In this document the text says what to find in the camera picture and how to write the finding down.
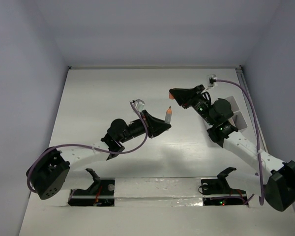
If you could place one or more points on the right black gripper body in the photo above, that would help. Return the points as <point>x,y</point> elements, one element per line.
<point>199,102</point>

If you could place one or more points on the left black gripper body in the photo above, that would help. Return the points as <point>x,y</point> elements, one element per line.
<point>145,118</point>

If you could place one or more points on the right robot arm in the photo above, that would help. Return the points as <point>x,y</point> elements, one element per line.
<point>274,180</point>

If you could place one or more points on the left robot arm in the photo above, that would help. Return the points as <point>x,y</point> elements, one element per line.
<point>69,166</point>

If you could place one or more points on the white divided organizer box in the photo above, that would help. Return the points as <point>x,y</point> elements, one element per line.
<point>237,119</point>

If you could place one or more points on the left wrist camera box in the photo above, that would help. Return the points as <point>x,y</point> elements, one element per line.
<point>137,105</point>

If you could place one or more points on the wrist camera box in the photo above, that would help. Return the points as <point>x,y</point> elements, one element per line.
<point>211,81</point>
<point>137,105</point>

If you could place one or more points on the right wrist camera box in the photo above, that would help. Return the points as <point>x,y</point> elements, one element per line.
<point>211,81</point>

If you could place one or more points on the aluminium side rail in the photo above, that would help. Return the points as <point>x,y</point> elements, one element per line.
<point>250,108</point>

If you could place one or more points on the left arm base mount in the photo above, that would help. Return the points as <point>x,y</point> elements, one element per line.
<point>99,194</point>

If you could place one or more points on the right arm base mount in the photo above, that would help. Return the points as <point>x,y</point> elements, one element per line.
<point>217,192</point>

